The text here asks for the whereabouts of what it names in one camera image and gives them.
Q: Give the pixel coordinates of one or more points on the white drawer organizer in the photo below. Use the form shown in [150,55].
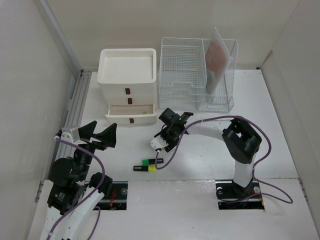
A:
[127,78]

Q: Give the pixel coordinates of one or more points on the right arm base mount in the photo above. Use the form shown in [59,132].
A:
[231,196]

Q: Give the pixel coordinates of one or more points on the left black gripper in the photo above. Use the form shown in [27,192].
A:
[107,136]

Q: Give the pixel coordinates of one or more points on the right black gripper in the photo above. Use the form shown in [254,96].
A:
[171,144]

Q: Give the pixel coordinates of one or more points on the green highlighter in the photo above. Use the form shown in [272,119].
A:
[152,161]

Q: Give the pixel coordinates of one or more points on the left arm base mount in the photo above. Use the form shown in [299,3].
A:
[117,199]

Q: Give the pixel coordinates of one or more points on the aluminium rail frame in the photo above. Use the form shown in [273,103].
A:
[75,109]

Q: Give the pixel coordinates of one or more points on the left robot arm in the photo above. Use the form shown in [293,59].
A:
[79,181]

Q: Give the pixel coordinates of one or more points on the booklet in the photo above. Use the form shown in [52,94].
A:
[217,59]

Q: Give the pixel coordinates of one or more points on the yellow highlighter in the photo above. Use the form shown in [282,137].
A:
[144,168]

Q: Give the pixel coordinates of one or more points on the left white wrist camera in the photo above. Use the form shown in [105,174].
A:
[68,134]

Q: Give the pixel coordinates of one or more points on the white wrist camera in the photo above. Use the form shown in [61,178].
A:
[158,144]
[68,134]

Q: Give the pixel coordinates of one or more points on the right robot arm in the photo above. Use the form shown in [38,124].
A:
[240,138]

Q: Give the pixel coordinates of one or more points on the white wire mesh organizer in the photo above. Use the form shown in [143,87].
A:
[183,76]

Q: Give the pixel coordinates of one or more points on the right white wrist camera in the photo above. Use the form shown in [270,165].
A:
[158,144]

